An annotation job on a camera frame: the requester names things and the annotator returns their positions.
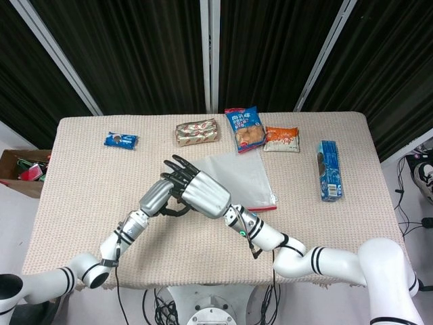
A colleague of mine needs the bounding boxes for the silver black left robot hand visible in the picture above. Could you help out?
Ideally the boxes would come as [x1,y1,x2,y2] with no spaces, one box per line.
[138,178,190,217]

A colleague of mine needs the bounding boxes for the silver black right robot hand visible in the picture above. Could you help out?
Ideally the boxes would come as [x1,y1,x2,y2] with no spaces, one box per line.
[160,154,233,220]

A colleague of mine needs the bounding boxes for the clear zip bag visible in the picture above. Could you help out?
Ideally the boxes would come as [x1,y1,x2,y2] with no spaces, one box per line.
[192,150,278,213]

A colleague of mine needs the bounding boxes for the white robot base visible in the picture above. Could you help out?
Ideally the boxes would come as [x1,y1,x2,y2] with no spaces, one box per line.
[167,286,253,325]

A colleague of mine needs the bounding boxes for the blue bread snack bag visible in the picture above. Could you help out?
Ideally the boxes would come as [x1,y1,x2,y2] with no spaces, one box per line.
[224,106,267,154]

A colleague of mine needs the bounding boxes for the orange snack packet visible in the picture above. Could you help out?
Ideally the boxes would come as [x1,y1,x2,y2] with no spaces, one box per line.
[263,126,301,153]

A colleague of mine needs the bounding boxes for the gold red-print snack pack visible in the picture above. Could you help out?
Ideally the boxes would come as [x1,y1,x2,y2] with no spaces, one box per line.
[175,118,220,148]

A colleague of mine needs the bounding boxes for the small blue cookie pack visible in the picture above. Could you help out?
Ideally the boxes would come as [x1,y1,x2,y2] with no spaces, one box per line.
[103,131,139,151]

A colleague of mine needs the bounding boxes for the beige woven tablecloth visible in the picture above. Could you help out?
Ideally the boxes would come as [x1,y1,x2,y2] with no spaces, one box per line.
[20,111,407,291]

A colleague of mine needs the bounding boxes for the long blue cookie box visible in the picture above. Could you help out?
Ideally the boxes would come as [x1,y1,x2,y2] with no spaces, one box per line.
[316,139,344,203]

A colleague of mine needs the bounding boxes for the red item in box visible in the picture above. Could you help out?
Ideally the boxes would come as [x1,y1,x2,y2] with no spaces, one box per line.
[18,162,45,183]

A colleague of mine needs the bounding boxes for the brown cardboard box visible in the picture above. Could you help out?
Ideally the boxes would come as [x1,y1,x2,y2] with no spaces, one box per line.
[0,149,51,199]

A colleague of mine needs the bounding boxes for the black curtain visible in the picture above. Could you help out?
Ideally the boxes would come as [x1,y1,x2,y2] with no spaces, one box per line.
[0,0,433,163]

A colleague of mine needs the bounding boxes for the black white sneaker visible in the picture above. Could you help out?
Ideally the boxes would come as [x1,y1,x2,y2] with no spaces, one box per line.
[413,160,433,204]

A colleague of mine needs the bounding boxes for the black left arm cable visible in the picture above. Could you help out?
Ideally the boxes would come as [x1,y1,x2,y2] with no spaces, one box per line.
[113,221,124,325]

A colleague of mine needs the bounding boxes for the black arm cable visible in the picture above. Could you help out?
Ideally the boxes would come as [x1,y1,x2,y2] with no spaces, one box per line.
[113,221,124,325]
[235,205,283,325]

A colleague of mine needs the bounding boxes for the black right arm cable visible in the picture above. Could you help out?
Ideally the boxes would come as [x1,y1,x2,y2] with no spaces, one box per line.
[235,205,283,325]

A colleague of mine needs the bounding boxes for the white vertical frame pole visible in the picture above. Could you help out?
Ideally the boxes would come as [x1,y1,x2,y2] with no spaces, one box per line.
[199,0,221,114]

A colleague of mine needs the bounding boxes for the white slanted frame pole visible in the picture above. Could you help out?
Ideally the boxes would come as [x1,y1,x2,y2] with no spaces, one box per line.
[293,0,356,112]
[8,0,104,116]

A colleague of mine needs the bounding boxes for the black floor cables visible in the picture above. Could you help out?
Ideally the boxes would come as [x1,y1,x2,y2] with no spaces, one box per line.
[394,144,433,236]

